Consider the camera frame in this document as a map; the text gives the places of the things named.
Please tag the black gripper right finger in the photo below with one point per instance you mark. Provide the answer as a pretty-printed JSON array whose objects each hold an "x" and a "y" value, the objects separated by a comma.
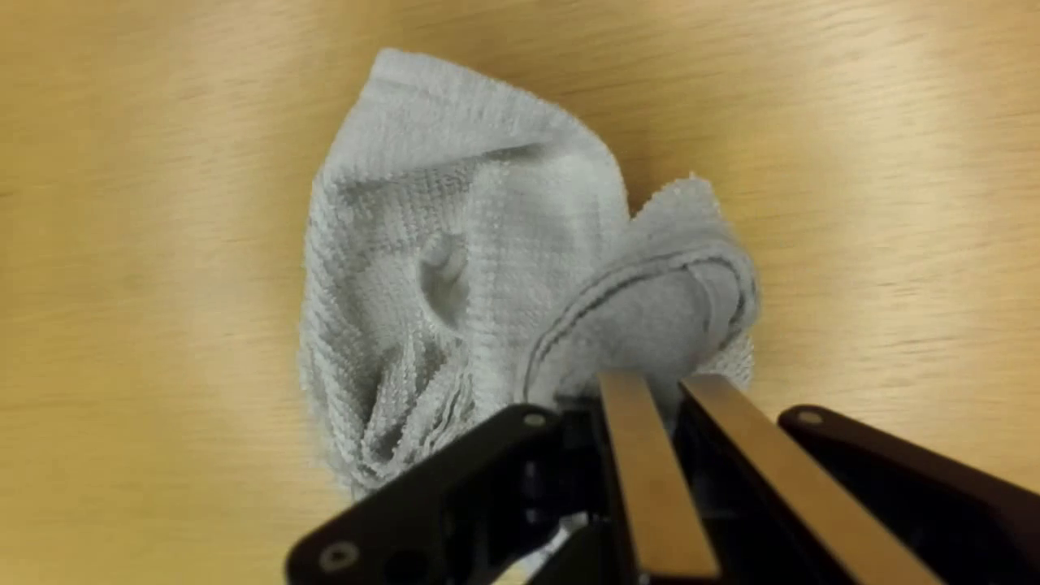
[{"x": 922, "y": 507}]

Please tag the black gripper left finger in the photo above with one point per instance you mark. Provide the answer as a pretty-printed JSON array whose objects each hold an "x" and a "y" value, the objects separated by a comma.
[{"x": 652, "y": 476}]

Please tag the white towel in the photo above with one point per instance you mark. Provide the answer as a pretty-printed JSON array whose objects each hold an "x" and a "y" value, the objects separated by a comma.
[{"x": 467, "y": 216}]

